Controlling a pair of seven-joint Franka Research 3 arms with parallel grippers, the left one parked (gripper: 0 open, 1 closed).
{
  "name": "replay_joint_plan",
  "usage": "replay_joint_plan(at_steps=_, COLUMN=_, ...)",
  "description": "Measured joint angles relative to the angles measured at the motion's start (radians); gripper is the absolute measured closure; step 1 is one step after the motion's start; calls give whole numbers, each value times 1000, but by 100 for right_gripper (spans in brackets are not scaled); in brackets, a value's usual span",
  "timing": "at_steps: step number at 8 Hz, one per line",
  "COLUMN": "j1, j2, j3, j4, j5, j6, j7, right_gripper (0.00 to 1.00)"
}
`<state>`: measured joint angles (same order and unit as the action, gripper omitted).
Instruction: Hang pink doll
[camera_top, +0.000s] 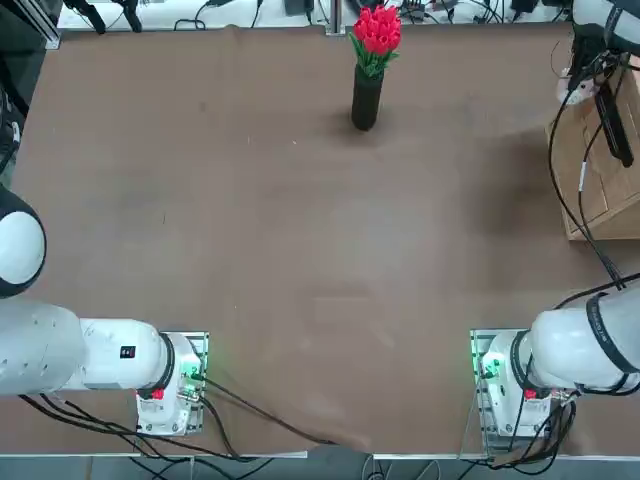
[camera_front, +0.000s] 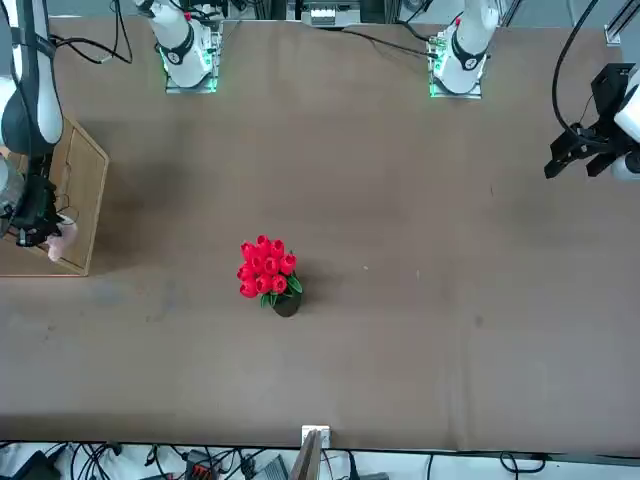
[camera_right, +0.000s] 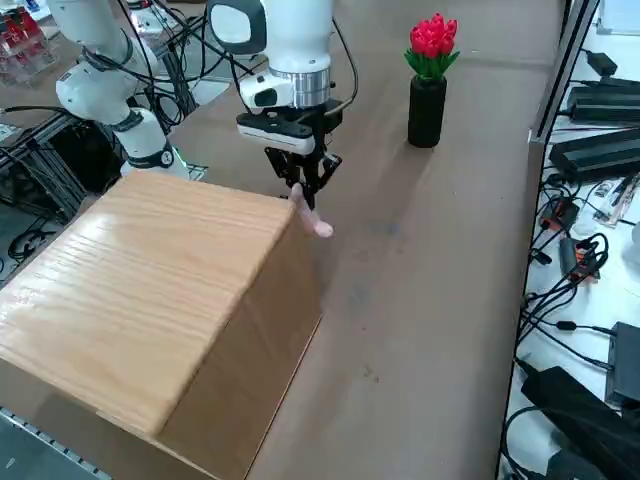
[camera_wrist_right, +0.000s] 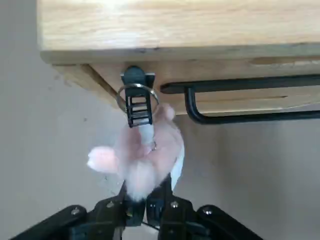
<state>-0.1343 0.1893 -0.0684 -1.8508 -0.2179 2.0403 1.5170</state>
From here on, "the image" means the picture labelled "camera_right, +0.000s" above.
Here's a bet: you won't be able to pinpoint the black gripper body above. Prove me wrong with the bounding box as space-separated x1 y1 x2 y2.
298 98 346 157

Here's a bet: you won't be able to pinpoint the pink doll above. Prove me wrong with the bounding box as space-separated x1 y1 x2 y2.
289 182 335 240

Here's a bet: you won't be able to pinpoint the black vase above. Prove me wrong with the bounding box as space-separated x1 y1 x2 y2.
407 75 448 149

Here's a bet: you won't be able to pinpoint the red tulip bouquet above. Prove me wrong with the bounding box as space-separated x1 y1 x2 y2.
403 13 461 81

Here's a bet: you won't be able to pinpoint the wooden drawer box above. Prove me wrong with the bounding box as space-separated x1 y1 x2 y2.
0 169 325 480

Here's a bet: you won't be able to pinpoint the black metal rack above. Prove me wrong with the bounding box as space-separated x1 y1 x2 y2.
0 107 124 224

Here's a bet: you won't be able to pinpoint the orange and black device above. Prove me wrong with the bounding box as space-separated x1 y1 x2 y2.
559 234 608 285
542 197 581 232

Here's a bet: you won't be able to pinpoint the dark power brick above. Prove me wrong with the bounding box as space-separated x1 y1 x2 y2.
548 127 640 184

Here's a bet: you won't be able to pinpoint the long black power brick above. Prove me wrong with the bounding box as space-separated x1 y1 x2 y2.
567 78 640 127

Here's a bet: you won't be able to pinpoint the small black power adapter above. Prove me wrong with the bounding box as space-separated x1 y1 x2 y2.
583 48 620 77

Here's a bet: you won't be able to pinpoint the clear shelf with red packets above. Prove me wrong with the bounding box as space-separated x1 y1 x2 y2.
0 8 61 89

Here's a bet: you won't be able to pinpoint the printed circuit strips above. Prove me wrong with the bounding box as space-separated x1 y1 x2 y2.
592 173 640 227

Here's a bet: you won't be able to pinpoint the black box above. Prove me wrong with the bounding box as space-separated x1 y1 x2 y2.
604 322 640 406

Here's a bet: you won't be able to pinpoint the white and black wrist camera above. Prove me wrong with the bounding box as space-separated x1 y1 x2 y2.
235 112 317 157

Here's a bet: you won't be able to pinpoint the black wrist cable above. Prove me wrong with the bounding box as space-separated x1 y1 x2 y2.
322 14 361 119

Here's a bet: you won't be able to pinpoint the aluminium frame post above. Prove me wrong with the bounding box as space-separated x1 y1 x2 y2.
528 0 601 146

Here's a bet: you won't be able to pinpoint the black cable with ferrite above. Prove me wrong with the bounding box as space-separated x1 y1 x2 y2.
518 318 617 372

